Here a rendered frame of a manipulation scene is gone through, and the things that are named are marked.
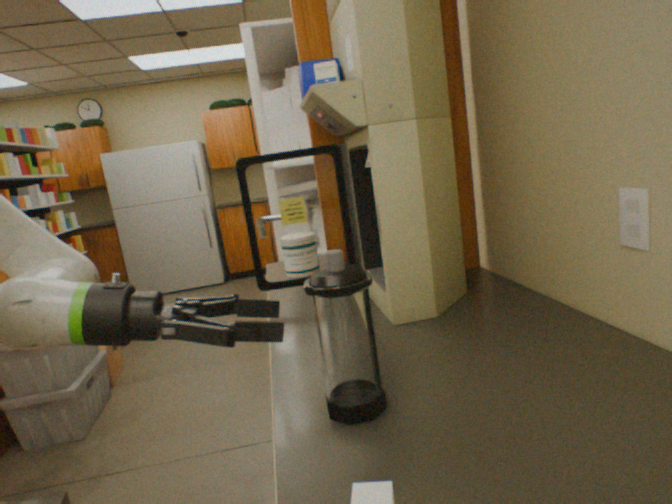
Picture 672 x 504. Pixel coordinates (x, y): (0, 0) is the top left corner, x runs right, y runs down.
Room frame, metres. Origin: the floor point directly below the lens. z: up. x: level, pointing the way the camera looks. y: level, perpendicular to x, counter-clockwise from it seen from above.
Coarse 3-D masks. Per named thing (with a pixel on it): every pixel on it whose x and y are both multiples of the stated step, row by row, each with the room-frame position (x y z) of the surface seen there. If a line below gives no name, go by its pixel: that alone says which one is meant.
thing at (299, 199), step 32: (288, 160) 1.38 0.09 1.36; (320, 160) 1.37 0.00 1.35; (256, 192) 1.38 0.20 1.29; (288, 192) 1.38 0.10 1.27; (320, 192) 1.37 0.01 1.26; (256, 224) 1.38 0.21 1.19; (288, 224) 1.38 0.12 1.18; (320, 224) 1.37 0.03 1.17; (288, 256) 1.38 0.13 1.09; (320, 256) 1.38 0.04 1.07
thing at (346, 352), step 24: (312, 288) 0.68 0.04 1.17; (336, 288) 0.66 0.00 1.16; (336, 312) 0.67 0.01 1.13; (360, 312) 0.68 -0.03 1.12; (336, 336) 0.67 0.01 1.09; (360, 336) 0.68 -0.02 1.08; (336, 360) 0.68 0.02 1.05; (360, 360) 0.68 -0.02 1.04; (336, 384) 0.68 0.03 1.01; (360, 384) 0.67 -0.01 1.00
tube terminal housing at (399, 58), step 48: (384, 0) 1.08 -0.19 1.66; (432, 0) 1.20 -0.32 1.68; (336, 48) 1.32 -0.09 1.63; (384, 48) 1.08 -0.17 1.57; (432, 48) 1.18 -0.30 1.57; (384, 96) 1.07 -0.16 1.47; (432, 96) 1.16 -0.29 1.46; (384, 144) 1.07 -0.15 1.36; (432, 144) 1.14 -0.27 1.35; (384, 192) 1.07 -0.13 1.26; (432, 192) 1.12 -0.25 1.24; (384, 240) 1.07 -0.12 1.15; (432, 240) 1.10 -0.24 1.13; (432, 288) 1.08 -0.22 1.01
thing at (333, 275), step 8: (328, 256) 0.71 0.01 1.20; (336, 256) 0.71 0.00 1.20; (328, 264) 0.71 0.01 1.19; (336, 264) 0.70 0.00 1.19; (344, 264) 0.72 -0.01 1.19; (352, 264) 0.74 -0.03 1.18; (320, 272) 0.71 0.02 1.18; (328, 272) 0.71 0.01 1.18; (336, 272) 0.70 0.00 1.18; (344, 272) 0.69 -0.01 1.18; (352, 272) 0.69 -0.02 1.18; (360, 272) 0.70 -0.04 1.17; (312, 280) 0.70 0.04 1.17; (320, 280) 0.69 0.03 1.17; (328, 280) 0.68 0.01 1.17; (336, 280) 0.68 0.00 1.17; (344, 280) 0.68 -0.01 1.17; (352, 280) 0.68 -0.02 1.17
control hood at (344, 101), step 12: (324, 84) 1.06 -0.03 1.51; (336, 84) 1.06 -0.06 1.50; (348, 84) 1.07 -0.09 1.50; (360, 84) 1.07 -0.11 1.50; (312, 96) 1.11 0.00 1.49; (324, 96) 1.06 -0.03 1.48; (336, 96) 1.06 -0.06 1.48; (348, 96) 1.07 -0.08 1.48; (360, 96) 1.07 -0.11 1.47; (300, 108) 1.37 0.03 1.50; (312, 108) 1.24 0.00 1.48; (324, 108) 1.13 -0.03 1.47; (336, 108) 1.06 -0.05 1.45; (348, 108) 1.07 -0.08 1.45; (360, 108) 1.07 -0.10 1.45; (336, 120) 1.16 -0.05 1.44; (348, 120) 1.07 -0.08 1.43; (360, 120) 1.07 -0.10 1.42; (348, 132) 1.25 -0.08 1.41
